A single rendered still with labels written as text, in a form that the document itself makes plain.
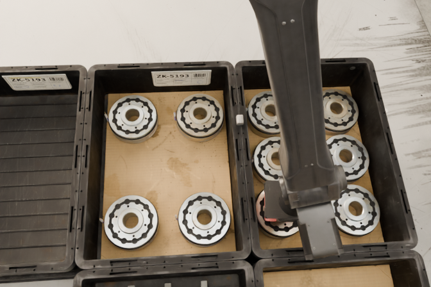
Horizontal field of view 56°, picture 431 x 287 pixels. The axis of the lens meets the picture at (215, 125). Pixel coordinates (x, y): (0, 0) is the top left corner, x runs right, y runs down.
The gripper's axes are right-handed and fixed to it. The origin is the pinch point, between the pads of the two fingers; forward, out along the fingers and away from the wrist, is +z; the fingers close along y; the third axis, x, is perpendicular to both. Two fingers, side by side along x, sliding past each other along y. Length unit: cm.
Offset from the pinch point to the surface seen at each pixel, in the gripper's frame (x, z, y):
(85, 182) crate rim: 2.3, -3.8, -36.9
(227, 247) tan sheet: -7.4, 4.8, -9.9
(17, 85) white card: 23, 3, -55
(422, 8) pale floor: 123, 93, 99
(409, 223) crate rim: -2.5, -6.0, 21.8
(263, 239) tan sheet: -5.6, 4.7, -2.8
